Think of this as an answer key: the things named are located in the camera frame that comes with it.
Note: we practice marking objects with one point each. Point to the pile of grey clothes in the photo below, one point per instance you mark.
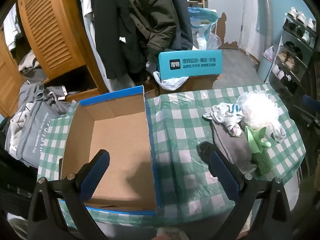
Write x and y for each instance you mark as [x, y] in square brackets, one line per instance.
[50, 95]

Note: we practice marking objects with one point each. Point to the shiny green scouring cloth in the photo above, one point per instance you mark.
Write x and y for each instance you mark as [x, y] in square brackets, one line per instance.
[262, 162]

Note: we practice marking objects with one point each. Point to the grey printed tote bag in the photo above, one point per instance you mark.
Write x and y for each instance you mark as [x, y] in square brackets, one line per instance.
[35, 135]

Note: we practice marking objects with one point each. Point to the blue plastic bag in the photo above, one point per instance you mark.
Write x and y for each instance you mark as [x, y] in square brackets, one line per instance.
[200, 20]

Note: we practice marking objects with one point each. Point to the white door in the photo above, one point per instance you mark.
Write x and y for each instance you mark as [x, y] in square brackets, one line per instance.
[252, 17]

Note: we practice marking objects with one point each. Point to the wooden louvered wardrobe door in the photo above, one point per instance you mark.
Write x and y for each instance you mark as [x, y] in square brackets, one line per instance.
[50, 30]

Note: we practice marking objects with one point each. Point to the clear plastic bag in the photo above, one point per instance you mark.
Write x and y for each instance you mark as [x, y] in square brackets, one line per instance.
[213, 40]

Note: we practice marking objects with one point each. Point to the olive hanging jacket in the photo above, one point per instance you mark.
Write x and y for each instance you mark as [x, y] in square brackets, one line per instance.
[155, 17]

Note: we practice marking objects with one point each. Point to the teal printed box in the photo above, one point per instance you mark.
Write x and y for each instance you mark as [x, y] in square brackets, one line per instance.
[190, 65]

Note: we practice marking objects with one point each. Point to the group of shoes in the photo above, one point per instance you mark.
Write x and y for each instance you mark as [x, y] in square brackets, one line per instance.
[287, 60]

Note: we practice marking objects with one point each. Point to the light blue trash bin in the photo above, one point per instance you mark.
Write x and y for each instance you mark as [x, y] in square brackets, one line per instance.
[265, 70]

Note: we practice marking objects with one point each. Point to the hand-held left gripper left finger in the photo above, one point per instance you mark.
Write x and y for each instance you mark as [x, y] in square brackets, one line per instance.
[93, 177]

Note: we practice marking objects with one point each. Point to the green rubber glove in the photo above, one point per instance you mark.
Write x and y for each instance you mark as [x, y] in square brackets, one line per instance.
[255, 142]

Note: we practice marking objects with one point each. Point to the black hanging coat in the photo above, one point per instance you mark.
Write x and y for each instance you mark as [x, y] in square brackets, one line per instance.
[112, 30]

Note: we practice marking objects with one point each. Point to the dark navy hanging coat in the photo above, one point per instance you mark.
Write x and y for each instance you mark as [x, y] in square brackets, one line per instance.
[182, 17]

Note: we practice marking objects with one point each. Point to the grey shoe rack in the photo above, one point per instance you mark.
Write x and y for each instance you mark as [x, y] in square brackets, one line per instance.
[280, 55]

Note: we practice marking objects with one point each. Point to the white hanging shirt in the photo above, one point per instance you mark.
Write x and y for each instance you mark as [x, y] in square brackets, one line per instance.
[87, 12]

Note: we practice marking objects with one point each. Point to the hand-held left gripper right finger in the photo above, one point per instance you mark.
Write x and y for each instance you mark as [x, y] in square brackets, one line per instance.
[225, 177]

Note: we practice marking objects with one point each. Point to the green checkered tablecloth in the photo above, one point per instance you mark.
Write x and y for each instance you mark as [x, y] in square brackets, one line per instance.
[180, 120]

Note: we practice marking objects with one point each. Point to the white bin liner bag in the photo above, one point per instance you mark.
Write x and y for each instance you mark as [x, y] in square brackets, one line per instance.
[270, 53]

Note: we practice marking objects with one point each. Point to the white patterned cloth bundle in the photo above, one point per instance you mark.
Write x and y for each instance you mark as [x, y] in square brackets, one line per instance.
[225, 115]

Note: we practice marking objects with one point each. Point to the white plastic bag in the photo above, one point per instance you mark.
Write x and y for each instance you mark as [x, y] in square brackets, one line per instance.
[170, 83]

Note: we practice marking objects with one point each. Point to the grey knit cloth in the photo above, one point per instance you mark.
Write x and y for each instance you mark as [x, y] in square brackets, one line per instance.
[232, 145]

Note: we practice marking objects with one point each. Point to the blue cardboard box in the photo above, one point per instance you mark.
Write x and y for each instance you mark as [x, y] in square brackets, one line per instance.
[120, 142]

